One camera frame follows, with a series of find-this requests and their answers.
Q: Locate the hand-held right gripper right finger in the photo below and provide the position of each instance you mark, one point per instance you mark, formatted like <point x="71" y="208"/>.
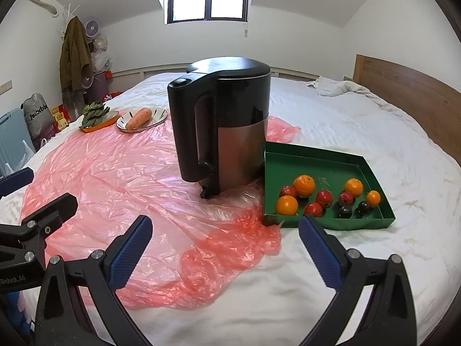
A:
<point x="320" y="252"/>

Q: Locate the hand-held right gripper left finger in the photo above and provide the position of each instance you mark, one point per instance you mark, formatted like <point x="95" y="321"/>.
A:
<point x="129" y="248"/>

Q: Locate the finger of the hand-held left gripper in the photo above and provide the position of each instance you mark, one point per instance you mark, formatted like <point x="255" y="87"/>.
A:
<point x="16" y="182"/>
<point x="54" y="216"/>

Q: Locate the red plum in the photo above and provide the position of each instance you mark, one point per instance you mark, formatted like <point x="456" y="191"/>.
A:
<point x="324" y="199"/>
<point x="345" y="197"/>
<point x="287" y="190"/>
<point x="313" y="209"/>

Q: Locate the dark purple plum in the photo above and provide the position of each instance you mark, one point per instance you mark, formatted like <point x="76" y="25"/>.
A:
<point x="345" y="212"/>
<point x="363" y="208"/>

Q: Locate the orange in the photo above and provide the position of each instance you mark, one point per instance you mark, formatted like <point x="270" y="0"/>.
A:
<point x="353" y="186"/>
<point x="304" y="185"/>
<point x="287" y="205"/>
<point x="373" y="198"/>

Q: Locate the green tray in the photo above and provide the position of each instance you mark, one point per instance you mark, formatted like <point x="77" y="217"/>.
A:
<point x="309" y="162"/>

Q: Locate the person's left hand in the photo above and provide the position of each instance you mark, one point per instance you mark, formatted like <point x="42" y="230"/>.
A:
<point x="16" y="313"/>

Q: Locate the white plastic bag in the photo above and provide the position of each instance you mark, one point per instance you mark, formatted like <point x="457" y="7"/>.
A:
<point x="21" y="155"/>
<point x="47" y="142"/>

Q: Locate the pink plastic sheet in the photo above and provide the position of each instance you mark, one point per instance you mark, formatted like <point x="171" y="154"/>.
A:
<point x="108" y="173"/>

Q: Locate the grey printed bag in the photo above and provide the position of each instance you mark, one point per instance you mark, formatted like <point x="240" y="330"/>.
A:
<point x="36" y="115"/>

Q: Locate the yellow and red boxes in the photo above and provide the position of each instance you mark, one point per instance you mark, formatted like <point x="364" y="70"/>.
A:
<point x="61" y="117"/>

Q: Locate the green leafy vegetable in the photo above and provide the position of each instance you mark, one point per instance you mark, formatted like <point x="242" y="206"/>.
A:
<point x="92" y="115"/>

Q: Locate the orange plate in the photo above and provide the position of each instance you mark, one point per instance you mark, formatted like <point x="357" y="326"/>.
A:
<point x="108" y="123"/>

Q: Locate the white bed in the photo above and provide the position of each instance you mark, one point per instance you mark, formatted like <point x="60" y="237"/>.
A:
<point x="360" y="133"/>

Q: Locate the red bag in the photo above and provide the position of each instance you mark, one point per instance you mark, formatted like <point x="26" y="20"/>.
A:
<point x="111" y="97"/>

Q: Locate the grey bin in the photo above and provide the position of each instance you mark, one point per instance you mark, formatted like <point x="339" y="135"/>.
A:
<point x="99" y="84"/>

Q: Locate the carrot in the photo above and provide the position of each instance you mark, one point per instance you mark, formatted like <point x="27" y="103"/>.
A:
<point x="138" y="118"/>

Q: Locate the white striped plate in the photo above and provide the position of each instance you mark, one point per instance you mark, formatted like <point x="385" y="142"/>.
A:
<point x="158" y="115"/>

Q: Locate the black and steel electric kettle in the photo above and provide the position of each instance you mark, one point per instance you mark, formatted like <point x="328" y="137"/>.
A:
<point x="234" y="144"/>

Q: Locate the brown hanging coat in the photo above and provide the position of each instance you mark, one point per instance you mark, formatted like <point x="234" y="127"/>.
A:
<point x="74" y="54"/>

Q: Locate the white hanging plastic bags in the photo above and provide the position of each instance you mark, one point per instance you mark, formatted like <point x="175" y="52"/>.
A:
<point x="102" y="52"/>

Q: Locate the crumpled white blanket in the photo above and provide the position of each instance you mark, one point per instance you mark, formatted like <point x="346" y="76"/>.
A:
<point x="335" y="86"/>

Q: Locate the small white fan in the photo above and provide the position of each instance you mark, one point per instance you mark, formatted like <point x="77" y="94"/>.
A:
<point x="90" y="28"/>

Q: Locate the white coat rack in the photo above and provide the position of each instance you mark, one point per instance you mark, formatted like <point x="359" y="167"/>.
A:
<point x="69" y="10"/>

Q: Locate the wooden headboard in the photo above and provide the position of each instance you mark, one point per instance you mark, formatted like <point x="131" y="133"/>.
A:
<point x="396" y="83"/>

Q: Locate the white wall pipe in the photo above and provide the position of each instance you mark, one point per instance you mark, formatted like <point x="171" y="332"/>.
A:
<point x="39" y="3"/>

